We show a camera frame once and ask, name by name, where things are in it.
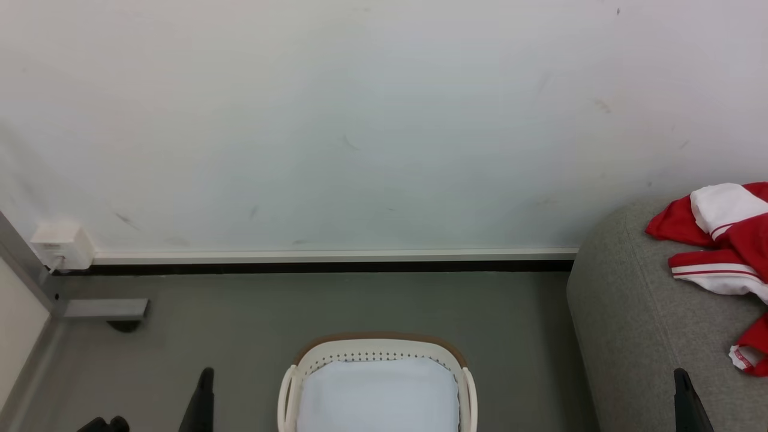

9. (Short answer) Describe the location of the white baseboard strip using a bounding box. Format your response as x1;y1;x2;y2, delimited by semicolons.
91;247;580;266

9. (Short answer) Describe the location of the white laundry basket brown rim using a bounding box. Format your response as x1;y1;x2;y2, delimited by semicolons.
277;333;479;432

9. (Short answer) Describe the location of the white wall socket box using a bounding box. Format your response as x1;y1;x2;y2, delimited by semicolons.
30;221;95;271

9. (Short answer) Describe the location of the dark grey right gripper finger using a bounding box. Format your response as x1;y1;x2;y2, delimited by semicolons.
673;368;715;432

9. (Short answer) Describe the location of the red and white jersey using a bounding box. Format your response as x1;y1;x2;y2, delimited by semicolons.
644;182;768;378

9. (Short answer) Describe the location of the grey metal frame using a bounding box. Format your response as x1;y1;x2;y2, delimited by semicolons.
0;211;149;321

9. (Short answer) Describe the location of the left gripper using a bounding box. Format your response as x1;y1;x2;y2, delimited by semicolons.
76;367;215;432

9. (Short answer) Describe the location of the grey fabric sofa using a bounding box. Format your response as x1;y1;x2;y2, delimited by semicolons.
566;198;768;432

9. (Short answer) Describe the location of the white furniture panel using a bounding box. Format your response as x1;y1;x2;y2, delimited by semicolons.
0;257;51;410

